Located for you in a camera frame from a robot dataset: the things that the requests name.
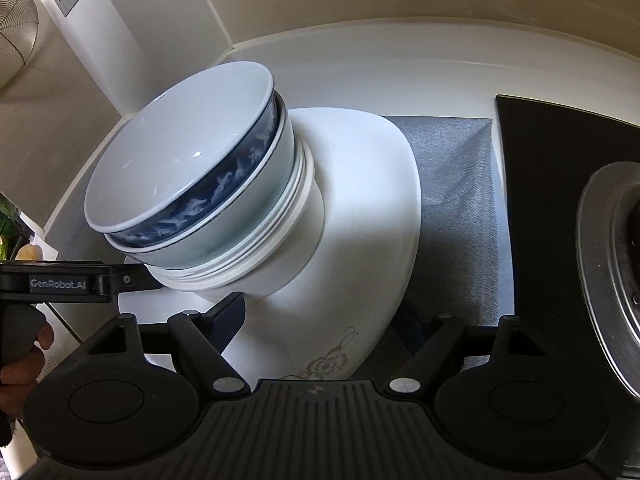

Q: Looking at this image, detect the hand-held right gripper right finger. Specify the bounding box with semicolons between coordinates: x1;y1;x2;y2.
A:
387;305;556;396

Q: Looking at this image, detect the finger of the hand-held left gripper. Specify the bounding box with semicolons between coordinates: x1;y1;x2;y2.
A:
112;266;165;295

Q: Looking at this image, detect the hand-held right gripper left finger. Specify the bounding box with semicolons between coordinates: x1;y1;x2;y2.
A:
80;292;251;396

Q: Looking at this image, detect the white ribbed bowl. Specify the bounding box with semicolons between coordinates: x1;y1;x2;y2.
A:
145;152;326;291

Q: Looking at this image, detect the white square flower plate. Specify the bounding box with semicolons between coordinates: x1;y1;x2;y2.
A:
117;106;420;382

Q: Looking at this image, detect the blue patterned white bowl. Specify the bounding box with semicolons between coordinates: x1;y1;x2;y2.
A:
82;61;279;250

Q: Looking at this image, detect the teal glazed bowl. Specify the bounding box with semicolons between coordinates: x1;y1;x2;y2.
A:
117;92;306;267

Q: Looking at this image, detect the person's left hand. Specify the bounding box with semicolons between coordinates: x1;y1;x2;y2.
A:
0;323;55;387

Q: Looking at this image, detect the grey mat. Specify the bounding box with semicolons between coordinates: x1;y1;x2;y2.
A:
382;115;516;347

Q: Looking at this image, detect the metal stove burner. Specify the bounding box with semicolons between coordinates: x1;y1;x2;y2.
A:
575;162;640;397

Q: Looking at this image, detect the black glass gas stove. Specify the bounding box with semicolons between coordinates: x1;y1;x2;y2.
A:
495;94;640;362

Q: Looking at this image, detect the black wire spice rack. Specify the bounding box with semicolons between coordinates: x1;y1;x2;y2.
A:
0;192;37;262

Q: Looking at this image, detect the wire mesh strainer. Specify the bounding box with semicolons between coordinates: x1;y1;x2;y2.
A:
0;0;40;89

